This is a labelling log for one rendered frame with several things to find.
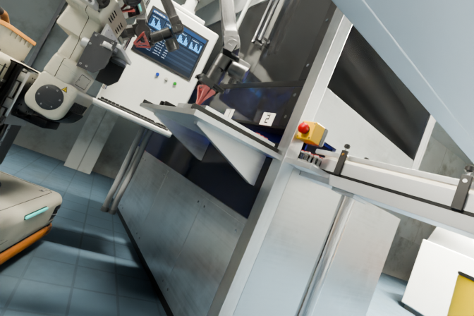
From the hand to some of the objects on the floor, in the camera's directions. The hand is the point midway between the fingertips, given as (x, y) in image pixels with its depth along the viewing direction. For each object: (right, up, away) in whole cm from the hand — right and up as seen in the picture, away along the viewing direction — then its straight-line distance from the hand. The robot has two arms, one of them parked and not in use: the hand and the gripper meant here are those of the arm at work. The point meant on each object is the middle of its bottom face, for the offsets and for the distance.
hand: (197, 104), depth 99 cm
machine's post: (-2, -100, +3) cm, 100 cm away
